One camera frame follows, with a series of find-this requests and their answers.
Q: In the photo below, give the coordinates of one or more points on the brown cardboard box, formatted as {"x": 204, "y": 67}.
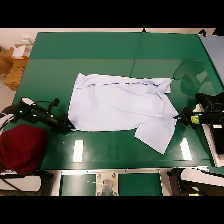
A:
{"x": 15, "y": 76}

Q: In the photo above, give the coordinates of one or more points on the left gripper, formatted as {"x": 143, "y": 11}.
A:
{"x": 56, "y": 120}

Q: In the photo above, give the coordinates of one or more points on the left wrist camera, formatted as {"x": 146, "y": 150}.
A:
{"x": 56, "y": 102}

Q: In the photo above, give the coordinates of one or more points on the silver frame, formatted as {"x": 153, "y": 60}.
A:
{"x": 106, "y": 182}

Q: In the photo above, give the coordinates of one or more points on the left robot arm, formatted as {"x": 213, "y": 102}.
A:
{"x": 29, "y": 110}

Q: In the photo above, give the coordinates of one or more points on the red garment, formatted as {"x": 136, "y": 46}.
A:
{"x": 21, "y": 148}

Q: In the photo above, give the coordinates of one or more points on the white shirt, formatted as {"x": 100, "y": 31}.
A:
{"x": 120, "y": 103}

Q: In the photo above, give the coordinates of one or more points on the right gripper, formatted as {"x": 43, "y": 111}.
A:
{"x": 187, "y": 116}

